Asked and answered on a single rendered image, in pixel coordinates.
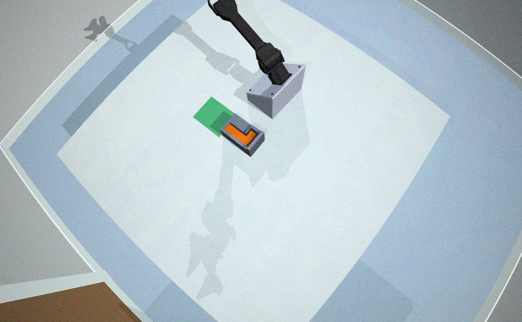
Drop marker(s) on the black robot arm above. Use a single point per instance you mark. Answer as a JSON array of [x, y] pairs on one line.
[[270, 59]]

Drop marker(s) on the orange block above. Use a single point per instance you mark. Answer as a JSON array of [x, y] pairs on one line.
[[240, 136]]

